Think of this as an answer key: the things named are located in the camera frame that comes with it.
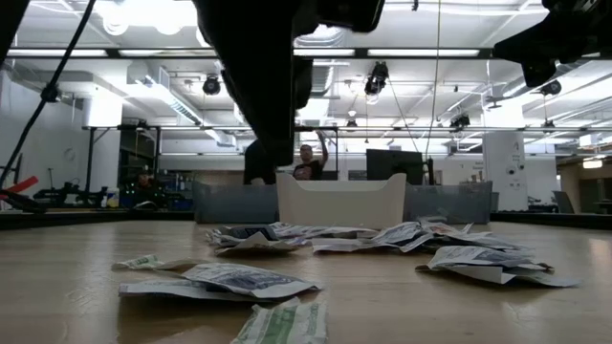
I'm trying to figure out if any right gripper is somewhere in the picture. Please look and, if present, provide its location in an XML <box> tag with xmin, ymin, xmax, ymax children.
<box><xmin>492</xmin><ymin>16</ymin><xmax>612</xmax><ymax>88</ymax></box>

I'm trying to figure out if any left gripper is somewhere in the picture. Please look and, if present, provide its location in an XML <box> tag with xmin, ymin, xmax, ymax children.
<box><xmin>190</xmin><ymin>0</ymin><xmax>317</xmax><ymax>186</ymax></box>

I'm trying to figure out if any person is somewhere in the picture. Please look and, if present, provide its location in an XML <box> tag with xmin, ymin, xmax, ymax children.
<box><xmin>292</xmin><ymin>129</ymin><xmax>331</xmax><ymax>182</ymax></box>
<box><xmin>135</xmin><ymin>169</ymin><xmax>157</xmax><ymax>191</ymax></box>

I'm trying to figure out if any grey translucent plastic bin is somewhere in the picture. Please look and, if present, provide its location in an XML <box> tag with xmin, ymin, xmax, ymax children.
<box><xmin>404</xmin><ymin>181</ymin><xmax>493</xmax><ymax>225</ymax></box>
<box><xmin>193</xmin><ymin>181</ymin><xmax>281</xmax><ymax>225</ymax></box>

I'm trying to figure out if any white plastic bin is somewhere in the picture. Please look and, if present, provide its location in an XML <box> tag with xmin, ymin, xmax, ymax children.
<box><xmin>275</xmin><ymin>172</ymin><xmax>407</xmax><ymax>230</ymax></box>

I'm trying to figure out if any white gauze pad packet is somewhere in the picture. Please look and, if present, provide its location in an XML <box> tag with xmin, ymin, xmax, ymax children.
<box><xmin>310</xmin><ymin>237</ymin><xmax>383</xmax><ymax>253</ymax></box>

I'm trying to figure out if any white round pillar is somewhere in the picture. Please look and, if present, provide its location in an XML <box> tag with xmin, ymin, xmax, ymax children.
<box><xmin>482</xmin><ymin>131</ymin><xmax>530</xmax><ymax>211</ymax></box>

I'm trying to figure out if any dark equipment rack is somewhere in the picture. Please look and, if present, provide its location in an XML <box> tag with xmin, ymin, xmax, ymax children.
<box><xmin>119</xmin><ymin>128</ymin><xmax>162</xmax><ymax>209</ymax></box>

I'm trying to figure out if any black monitor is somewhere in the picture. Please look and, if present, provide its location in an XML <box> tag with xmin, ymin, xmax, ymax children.
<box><xmin>365</xmin><ymin>148</ymin><xmax>426</xmax><ymax>186</ymax></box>

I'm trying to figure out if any green print packet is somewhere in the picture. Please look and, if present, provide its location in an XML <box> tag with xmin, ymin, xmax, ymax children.
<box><xmin>230</xmin><ymin>296</ymin><xmax>330</xmax><ymax>344</ymax></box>
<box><xmin>112</xmin><ymin>253</ymin><xmax>205</xmax><ymax>272</ymax></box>

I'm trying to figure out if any dark chair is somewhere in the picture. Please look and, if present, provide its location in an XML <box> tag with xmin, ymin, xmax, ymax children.
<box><xmin>553</xmin><ymin>190</ymin><xmax>576</xmax><ymax>215</ymax></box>

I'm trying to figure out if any silver ribbed air duct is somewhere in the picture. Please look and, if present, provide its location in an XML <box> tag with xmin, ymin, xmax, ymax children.
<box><xmin>310</xmin><ymin>26</ymin><xmax>346</xmax><ymax>97</ymax></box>

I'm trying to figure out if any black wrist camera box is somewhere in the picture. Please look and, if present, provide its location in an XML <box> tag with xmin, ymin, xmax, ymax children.
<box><xmin>294</xmin><ymin>0</ymin><xmax>386</xmax><ymax>33</ymax></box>

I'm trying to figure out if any black overhead frame bar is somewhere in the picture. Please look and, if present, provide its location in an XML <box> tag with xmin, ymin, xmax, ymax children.
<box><xmin>7</xmin><ymin>46</ymin><xmax>496</xmax><ymax>60</ymax></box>

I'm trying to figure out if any black rig frame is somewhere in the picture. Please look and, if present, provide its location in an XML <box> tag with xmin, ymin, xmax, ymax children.
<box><xmin>83</xmin><ymin>124</ymin><xmax>340</xmax><ymax>202</ymax></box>

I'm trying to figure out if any red handled clamp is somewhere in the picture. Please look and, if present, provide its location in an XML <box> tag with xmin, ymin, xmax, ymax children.
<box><xmin>0</xmin><ymin>175</ymin><xmax>39</xmax><ymax>197</ymax></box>

